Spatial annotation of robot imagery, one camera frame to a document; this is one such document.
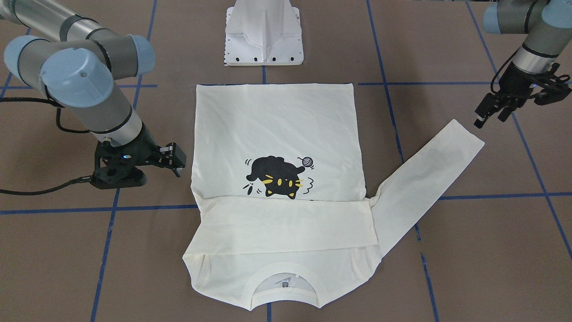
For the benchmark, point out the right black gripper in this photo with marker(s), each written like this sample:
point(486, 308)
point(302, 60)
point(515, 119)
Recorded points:
point(144, 142)

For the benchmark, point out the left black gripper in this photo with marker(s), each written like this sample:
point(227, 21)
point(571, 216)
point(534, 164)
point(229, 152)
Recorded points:
point(514, 86)

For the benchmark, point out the cream cat print shirt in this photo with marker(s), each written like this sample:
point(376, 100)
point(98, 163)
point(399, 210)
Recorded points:
point(278, 178)

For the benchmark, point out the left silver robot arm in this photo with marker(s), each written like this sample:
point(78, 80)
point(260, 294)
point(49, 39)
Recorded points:
point(530, 72)

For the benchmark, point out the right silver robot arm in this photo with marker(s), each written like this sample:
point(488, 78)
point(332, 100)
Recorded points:
point(75, 65)

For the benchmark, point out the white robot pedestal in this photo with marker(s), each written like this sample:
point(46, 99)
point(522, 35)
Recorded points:
point(263, 32)

